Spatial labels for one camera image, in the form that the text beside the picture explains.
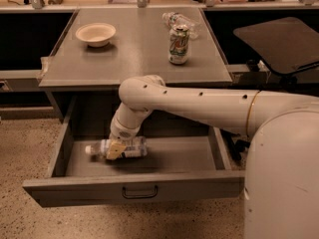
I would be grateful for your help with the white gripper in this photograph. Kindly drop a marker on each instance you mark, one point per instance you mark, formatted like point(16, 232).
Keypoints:
point(122, 132)

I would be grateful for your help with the clear plastic water bottle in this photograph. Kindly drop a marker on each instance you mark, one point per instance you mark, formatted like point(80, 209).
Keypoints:
point(136, 147)

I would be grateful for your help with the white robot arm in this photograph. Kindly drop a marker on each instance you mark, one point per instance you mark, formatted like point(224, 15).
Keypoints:
point(281, 187)

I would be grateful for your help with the grey open top drawer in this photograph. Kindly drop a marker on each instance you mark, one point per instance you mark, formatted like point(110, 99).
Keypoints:
point(186, 160)

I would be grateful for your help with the crumpled clear plastic bottle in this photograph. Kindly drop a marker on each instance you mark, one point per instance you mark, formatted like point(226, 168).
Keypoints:
point(174, 18)

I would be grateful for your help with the grey metal cabinet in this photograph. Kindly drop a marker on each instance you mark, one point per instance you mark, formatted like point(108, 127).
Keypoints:
point(140, 47)

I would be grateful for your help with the white paper bowl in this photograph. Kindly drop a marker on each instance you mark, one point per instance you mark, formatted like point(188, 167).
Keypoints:
point(96, 35)

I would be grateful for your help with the green soda can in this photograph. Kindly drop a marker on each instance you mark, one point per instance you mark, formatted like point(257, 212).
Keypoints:
point(178, 44)

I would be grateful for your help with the black office chair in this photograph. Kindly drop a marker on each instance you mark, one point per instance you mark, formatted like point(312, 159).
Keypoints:
point(282, 50)

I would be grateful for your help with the black drawer handle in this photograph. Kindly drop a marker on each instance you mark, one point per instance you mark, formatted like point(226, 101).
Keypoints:
point(139, 193)

